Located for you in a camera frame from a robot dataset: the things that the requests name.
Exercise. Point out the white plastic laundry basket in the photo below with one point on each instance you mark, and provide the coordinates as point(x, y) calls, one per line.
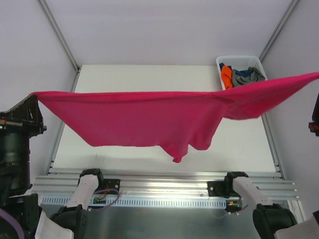
point(239, 62)

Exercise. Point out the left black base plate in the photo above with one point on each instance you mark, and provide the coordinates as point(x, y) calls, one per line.
point(111, 184)

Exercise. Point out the aluminium frame post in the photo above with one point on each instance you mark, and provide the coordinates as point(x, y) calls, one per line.
point(279, 27)
point(58, 33)

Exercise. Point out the orange t shirt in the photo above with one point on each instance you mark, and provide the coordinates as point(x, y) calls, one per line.
point(226, 76)

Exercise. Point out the grey t shirt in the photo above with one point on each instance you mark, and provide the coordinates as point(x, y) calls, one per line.
point(256, 76)

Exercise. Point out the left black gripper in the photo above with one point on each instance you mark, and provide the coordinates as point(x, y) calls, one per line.
point(22, 123)

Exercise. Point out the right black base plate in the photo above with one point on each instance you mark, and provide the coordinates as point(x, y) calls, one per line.
point(219, 188)

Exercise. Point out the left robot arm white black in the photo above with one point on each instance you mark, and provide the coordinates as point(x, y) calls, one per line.
point(21, 216)

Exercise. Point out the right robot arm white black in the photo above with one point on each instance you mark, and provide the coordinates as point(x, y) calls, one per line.
point(271, 220)

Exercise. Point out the aluminium mounting rail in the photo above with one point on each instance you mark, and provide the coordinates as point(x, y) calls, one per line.
point(186, 185)

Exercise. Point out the blue t shirt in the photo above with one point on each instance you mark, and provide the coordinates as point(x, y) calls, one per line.
point(244, 73)

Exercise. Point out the right aluminium frame post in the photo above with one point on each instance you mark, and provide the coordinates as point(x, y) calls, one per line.
point(279, 27)

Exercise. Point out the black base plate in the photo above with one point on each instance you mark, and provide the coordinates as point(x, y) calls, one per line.
point(219, 188)
point(111, 184)

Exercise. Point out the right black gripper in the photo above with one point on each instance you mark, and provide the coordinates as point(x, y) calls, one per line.
point(314, 125)

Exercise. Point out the white slotted cable duct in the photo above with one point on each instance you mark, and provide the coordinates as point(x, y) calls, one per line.
point(160, 202)

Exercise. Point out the left aluminium frame post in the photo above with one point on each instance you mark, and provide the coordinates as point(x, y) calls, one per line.
point(58, 33)

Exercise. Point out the pink t shirt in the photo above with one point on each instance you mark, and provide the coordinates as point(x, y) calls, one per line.
point(173, 121)

